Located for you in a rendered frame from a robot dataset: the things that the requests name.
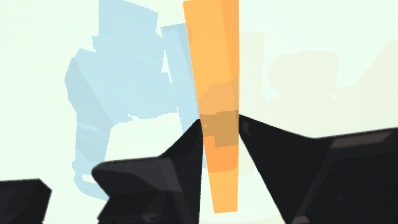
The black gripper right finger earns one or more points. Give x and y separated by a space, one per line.
293 166

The orange bar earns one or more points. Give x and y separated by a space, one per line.
213 36

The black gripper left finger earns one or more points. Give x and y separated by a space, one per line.
178 169

